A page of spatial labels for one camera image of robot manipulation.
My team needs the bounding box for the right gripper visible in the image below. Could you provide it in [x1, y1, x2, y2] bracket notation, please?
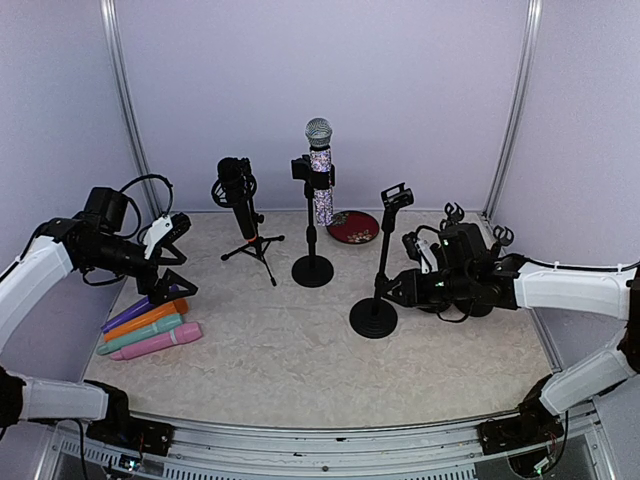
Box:
[381, 265, 475, 306]

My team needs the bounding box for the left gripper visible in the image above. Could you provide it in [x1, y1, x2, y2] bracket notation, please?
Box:
[84, 234, 197, 305]

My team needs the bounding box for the tall black stand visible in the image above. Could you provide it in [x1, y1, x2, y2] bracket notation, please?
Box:
[349, 183, 405, 339]

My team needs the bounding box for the purple microphone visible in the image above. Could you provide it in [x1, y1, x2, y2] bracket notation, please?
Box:
[101, 296, 188, 333]

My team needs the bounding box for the orange microphone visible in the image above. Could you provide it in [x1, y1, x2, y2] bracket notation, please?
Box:
[103, 298, 189, 342]

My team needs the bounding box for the teal microphone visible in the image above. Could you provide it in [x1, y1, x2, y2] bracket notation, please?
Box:
[96, 314, 183, 356]

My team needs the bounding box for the pink microphone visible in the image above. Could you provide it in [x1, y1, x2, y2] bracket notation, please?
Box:
[109, 322, 203, 361]

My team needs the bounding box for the black stand with phone clamp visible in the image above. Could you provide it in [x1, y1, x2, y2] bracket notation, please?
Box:
[291, 154, 335, 288]

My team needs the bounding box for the black round-base stand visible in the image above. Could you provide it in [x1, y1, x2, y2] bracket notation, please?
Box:
[439, 202, 465, 231]
[463, 303, 494, 318]
[492, 225, 515, 248]

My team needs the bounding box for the glitter silver-head microphone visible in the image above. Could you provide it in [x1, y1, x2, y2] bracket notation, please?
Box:
[305, 117, 335, 226]

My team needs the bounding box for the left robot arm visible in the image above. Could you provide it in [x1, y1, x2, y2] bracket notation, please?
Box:
[1, 187, 198, 455]

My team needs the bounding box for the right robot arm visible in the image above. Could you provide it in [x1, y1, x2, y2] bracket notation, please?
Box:
[375, 221, 639, 455]

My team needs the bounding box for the black tripod mic stand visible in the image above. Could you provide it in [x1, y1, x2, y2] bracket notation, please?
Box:
[210, 172, 285, 287]

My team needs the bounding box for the black microphone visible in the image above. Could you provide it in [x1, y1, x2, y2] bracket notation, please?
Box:
[215, 157, 257, 242]

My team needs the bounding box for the red floral round plate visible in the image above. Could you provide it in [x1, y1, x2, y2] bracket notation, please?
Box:
[326, 210, 380, 245]

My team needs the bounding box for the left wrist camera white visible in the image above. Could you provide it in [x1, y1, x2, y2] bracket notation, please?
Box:
[142, 215, 173, 260]

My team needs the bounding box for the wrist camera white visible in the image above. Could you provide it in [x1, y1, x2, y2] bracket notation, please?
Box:
[142, 215, 173, 260]
[416, 239, 437, 274]

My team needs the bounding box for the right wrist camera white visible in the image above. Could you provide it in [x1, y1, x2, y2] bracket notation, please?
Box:
[416, 239, 437, 274]

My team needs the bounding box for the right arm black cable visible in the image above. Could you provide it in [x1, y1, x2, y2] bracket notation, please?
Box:
[414, 225, 640, 274]

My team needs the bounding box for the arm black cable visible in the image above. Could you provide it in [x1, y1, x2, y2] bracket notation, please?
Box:
[119, 173, 176, 221]
[414, 225, 640, 274]

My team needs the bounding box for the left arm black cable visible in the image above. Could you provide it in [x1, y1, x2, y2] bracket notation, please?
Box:
[119, 173, 176, 221]

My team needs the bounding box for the aluminium front rail frame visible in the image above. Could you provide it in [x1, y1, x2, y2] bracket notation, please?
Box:
[32, 394, 619, 480]

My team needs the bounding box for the left aluminium corner post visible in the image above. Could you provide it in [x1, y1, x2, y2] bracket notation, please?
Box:
[99, 0, 163, 221]

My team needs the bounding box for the aluminium corner post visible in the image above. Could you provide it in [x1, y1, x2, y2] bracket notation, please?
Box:
[99, 0, 163, 221]
[482, 0, 544, 222]

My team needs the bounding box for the right aluminium corner post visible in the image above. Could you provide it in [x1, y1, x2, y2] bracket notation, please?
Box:
[482, 0, 544, 222]

